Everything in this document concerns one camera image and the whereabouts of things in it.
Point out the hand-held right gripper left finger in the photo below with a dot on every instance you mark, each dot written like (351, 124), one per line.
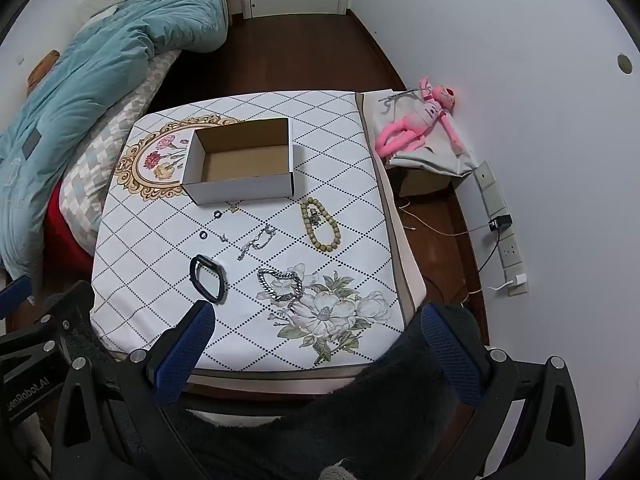
(184, 352)

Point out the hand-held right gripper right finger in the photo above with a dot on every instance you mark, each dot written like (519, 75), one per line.
(452, 355)

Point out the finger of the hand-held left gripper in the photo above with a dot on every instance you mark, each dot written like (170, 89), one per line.
(70, 305)
(15, 294)

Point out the cardboard box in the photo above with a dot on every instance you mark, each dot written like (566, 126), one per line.
(240, 160)

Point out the red cloth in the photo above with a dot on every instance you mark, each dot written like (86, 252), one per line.
(65, 225)

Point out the white charger plug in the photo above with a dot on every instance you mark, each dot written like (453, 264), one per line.
(518, 281)

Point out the person's dark fleece pants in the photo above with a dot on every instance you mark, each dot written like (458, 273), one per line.
(360, 410)

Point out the grey power strip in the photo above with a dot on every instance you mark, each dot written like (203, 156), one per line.
(510, 255)

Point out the black charger plug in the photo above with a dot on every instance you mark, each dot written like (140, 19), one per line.
(501, 223)

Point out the checkered bed sheet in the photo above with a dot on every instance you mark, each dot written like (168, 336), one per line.
(107, 150)

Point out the grey cloth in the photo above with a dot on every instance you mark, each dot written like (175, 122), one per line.
(435, 157)

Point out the brown plush toy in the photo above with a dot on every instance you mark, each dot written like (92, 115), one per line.
(42, 70)

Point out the light blue quilt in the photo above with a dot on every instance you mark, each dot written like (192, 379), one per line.
(100, 75)

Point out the pink plush toy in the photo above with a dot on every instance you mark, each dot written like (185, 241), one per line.
(420, 117)

